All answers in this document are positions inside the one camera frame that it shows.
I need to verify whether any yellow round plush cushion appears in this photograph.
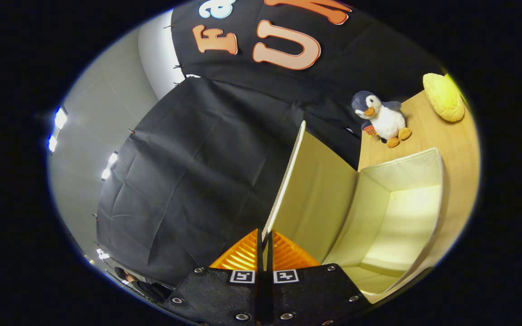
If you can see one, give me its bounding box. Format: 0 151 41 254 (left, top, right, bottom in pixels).
422 72 465 123

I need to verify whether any brown fabric storage box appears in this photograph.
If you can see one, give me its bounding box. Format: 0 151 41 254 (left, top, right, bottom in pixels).
261 120 445 297

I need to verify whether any penguin plush toy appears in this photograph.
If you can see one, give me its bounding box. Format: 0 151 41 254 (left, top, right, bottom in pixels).
351 91 412 149

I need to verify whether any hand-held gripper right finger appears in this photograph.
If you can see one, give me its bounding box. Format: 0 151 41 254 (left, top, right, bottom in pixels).
266 230 374 326

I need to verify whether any ceiling light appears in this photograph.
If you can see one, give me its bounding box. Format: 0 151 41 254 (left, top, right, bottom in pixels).
101 152 119 180
47 106 69 153

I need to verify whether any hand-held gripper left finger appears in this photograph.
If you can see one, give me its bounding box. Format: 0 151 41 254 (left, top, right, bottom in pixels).
159 229 264 326

